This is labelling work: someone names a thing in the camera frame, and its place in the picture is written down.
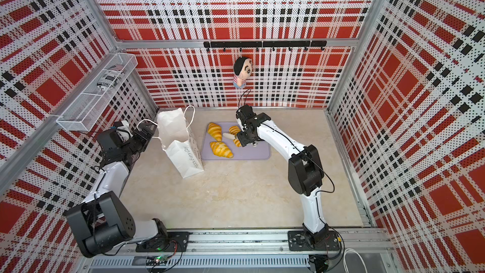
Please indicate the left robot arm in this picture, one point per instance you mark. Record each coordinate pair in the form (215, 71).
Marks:
(102, 222)

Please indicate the croissant front left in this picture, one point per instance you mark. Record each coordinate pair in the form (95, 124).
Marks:
(220, 149)

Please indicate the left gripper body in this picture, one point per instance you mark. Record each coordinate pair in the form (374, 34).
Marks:
(138, 141)

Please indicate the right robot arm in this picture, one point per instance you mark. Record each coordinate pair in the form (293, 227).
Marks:
(305, 173)

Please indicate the hanging doll toy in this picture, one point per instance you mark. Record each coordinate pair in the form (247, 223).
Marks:
(243, 69)

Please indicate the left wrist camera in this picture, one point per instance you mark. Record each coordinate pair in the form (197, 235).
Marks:
(122, 128)

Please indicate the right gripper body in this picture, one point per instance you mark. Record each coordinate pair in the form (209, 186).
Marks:
(245, 137)

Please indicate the lavender tray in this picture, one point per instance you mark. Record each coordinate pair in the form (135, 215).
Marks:
(262, 151)

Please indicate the long ridged bread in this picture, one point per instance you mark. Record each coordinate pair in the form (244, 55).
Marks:
(234, 130)

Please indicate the white paper bag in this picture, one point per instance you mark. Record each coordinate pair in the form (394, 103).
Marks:
(177, 139)

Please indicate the clear wire shelf basket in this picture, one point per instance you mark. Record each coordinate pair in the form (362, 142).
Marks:
(83, 113)

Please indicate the croissant back left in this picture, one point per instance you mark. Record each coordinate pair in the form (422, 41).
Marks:
(215, 131)

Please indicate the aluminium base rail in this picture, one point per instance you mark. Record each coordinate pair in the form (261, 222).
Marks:
(256, 250)

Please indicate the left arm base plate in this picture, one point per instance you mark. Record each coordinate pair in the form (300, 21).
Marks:
(173, 241)

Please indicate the croissant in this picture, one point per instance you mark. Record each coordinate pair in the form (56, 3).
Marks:
(220, 149)
(215, 131)

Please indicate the can in basket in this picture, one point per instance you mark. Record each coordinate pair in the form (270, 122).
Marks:
(110, 78)

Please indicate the black hook rail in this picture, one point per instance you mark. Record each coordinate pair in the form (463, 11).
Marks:
(265, 44)

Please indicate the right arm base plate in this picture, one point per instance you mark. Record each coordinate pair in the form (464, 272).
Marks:
(301, 241)

